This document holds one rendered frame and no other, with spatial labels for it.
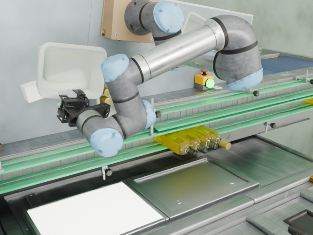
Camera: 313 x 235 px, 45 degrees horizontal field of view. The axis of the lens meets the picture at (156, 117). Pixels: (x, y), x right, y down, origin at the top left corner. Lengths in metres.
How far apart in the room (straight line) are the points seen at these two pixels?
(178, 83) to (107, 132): 1.03
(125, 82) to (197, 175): 0.84
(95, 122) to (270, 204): 0.86
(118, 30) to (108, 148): 0.73
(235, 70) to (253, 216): 0.61
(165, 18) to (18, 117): 0.70
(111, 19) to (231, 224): 0.93
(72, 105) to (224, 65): 0.47
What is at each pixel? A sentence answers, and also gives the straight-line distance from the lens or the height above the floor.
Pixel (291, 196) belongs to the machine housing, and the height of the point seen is 1.43.
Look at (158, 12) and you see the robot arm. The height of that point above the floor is 1.06.
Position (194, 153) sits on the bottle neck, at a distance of 1.64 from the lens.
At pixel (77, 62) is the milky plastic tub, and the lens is 1.34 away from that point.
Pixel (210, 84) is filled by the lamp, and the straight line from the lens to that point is 1.96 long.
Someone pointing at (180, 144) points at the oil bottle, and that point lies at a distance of 1.65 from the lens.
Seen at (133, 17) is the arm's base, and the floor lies 0.90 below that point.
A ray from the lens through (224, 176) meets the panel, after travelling 1.72.
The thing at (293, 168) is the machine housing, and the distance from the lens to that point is 1.97.
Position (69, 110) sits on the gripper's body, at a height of 1.27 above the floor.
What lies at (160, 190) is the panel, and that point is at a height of 1.14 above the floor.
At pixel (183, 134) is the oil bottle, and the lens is 1.74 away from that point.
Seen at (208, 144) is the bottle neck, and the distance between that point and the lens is 1.70.
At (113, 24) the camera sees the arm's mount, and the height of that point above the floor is 0.85.
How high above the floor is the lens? 2.27
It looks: 52 degrees down
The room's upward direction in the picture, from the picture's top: 117 degrees clockwise
